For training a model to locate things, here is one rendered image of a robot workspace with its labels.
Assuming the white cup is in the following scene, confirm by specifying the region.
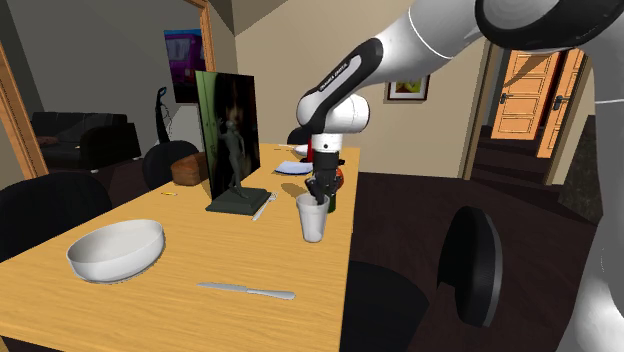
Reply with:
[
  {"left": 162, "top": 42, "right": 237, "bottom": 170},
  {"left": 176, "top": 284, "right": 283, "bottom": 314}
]
[{"left": 295, "top": 192, "right": 331, "bottom": 244}]

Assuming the white plate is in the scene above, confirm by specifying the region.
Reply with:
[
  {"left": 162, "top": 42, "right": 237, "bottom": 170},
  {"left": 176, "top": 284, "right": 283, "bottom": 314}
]
[{"left": 274, "top": 160, "right": 314, "bottom": 176}]

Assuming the silver fork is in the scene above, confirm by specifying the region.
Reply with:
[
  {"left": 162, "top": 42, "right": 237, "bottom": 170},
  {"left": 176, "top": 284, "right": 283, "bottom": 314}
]
[{"left": 250, "top": 191, "right": 280, "bottom": 222}]

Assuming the grey figure statue on base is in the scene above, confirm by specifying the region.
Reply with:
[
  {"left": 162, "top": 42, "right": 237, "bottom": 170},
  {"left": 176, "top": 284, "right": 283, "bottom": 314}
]
[{"left": 205, "top": 118, "right": 272, "bottom": 217}]

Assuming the dark picture panel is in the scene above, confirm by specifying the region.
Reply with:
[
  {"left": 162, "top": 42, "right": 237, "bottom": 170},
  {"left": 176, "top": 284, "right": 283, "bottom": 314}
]
[{"left": 194, "top": 69, "right": 262, "bottom": 201}]

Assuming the wooden dining table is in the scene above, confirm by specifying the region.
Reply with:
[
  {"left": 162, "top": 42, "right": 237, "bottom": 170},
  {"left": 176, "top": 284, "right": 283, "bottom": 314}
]
[{"left": 0, "top": 142, "right": 362, "bottom": 352}]

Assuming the brown bread loaf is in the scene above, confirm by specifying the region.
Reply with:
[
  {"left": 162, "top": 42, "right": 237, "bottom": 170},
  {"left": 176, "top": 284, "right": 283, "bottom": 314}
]
[{"left": 170, "top": 151, "right": 211, "bottom": 187}]

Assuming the silver table knife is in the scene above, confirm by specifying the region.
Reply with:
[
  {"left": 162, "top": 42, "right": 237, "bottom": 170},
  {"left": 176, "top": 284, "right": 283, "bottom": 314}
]
[{"left": 196, "top": 281, "right": 297, "bottom": 301}]

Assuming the black round chair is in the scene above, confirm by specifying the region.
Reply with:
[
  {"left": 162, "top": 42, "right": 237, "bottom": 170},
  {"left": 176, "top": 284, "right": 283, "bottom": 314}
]
[{"left": 436, "top": 205, "right": 504, "bottom": 328}]

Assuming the orange wooden door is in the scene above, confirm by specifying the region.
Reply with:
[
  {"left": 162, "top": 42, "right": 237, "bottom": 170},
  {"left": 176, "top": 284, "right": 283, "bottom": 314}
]
[{"left": 490, "top": 48, "right": 586, "bottom": 160}]

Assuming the white bowl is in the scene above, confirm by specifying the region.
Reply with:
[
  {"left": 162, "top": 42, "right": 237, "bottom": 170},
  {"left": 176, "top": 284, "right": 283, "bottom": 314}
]
[{"left": 66, "top": 218, "right": 166, "bottom": 284}]

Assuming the black sofa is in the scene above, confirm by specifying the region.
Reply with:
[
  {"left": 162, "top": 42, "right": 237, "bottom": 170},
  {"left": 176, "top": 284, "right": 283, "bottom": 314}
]
[{"left": 30, "top": 111, "right": 143, "bottom": 171}]

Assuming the framed wall picture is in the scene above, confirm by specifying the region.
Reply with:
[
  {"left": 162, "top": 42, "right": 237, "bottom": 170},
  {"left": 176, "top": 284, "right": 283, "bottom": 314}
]
[{"left": 384, "top": 74, "right": 431, "bottom": 104}]

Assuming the purple wall picture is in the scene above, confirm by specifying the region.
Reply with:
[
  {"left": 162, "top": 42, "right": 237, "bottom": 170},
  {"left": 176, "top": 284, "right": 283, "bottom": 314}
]
[{"left": 163, "top": 28, "right": 208, "bottom": 105}]

